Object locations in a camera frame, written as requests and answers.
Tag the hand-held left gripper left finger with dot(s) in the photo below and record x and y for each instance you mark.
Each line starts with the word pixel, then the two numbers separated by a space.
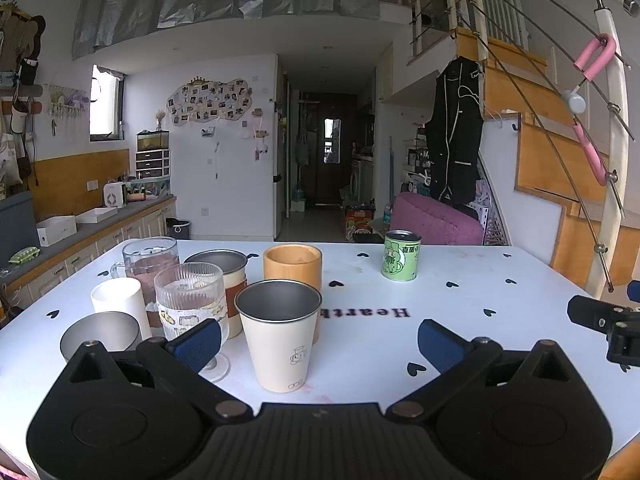
pixel 197 345

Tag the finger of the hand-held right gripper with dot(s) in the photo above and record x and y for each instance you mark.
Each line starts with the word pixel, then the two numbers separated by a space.
pixel 592 312
pixel 634 291

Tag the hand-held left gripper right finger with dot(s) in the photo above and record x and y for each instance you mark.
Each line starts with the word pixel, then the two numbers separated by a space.
pixel 440 345

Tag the steel cup with brown sleeve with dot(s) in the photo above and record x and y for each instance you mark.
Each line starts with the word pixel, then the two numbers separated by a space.
pixel 232 280

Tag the white cartoon-print steel cup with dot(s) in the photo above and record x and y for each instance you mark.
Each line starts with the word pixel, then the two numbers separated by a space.
pixel 280 345

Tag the plain white cup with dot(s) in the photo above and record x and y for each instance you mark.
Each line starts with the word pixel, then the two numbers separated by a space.
pixel 117 297

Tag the low steel cup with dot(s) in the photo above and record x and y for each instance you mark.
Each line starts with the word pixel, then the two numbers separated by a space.
pixel 100 332

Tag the orange wooden cup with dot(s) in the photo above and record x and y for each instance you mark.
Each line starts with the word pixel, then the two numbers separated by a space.
pixel 292 267

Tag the white heart-print tablecloth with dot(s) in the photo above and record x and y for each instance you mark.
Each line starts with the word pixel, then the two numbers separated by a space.
pixel 450 295

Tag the ribbed glass goblet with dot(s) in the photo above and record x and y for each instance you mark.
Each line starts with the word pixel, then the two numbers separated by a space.
pixel 187 292

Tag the green printed tin can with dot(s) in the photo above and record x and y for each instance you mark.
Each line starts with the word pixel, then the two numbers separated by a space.
pixel 400 260

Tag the black trash bin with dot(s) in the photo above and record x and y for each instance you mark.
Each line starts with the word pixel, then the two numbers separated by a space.
pixel 178 229

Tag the pink upholstered armchair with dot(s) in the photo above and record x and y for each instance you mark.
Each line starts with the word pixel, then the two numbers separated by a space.
pixel 435 222

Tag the cream kitchen cabinet counter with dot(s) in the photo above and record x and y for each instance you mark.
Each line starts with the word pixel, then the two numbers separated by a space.
pixel 100 240

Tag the red cardboard box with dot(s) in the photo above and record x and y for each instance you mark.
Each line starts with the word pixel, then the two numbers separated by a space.
pixel 358 222

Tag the flat white box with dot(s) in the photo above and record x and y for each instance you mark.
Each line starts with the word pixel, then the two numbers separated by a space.
pixel 96 215

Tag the white countertop appliance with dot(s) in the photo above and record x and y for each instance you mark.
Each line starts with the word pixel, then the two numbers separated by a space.
pixel 115 195

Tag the white cardboard box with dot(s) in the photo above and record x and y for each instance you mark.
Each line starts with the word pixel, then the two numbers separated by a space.
pixel 56 231

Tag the small drawer unit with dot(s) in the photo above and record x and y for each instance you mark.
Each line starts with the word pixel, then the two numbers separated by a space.
pixel 152 164

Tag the wooden staircase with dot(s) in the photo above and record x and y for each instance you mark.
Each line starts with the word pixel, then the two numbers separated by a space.
pixel 540 125

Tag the green egg carton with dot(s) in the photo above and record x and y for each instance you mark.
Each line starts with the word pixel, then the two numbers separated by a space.
pixel 24 255

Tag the round white device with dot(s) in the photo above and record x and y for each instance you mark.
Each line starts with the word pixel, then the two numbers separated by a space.
pixel 573 101

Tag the glass fish tank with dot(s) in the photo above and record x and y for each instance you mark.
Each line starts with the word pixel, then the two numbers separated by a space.
pixel 152 141

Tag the blue-grey storage box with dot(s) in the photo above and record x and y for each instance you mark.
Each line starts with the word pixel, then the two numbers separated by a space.
pixel 16 230

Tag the black hanging jacket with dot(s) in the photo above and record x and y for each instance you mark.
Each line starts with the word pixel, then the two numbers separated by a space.
pixel 455 130

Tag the dark wooden door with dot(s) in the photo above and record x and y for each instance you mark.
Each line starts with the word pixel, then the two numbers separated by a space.
pixel 327 150

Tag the pink foam hook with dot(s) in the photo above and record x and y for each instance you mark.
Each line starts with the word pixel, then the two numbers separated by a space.
pixel 592 57

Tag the cloud-shaped photo board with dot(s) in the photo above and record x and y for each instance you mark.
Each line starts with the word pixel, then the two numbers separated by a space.
pixel 207 102

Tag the dark-framed window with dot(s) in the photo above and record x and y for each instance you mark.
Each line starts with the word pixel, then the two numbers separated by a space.
pixel 105 105

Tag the white stair railing post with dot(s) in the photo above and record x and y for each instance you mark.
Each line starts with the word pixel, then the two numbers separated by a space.
pixel 616 160

